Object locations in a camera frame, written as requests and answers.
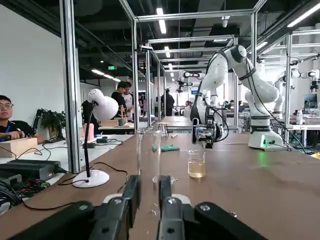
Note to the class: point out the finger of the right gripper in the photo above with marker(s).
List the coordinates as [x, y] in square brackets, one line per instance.
[209, 145]
[209, 122]

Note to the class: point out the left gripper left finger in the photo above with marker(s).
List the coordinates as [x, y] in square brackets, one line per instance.
[100, 220]

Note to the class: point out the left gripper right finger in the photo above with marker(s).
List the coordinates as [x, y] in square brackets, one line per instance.
[190, 222]

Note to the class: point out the small glass beaker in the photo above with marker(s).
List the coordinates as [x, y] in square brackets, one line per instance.
[207, 133]

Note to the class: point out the glass test tube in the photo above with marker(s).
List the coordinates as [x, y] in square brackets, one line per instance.
[148, 155]

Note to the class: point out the glass beaker with yellow liquid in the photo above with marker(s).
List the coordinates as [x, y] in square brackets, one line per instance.
[197, 167]

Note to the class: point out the wooden test tube clamp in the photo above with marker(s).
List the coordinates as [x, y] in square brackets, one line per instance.
[174, 136]

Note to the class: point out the green folded cloth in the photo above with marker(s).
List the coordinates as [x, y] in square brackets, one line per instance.
[170, 148]

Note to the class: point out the person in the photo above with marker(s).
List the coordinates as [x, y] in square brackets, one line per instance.
[168, 102]
[15, 125]
[130, 100]
[117, 100]

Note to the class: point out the black power adaptor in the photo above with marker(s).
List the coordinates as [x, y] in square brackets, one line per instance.
[102, 139]
[90, 145]

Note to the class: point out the wooden box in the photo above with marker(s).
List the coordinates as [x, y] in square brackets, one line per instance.
[20, 147]

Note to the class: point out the white desk lamp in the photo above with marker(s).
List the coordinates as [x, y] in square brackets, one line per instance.
[102, 105]

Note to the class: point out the potted green plant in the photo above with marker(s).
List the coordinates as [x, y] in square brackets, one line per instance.
[52, 120]

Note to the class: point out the aluminium frame post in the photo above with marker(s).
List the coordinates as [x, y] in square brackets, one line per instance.
[136, 75]
[70, 100]

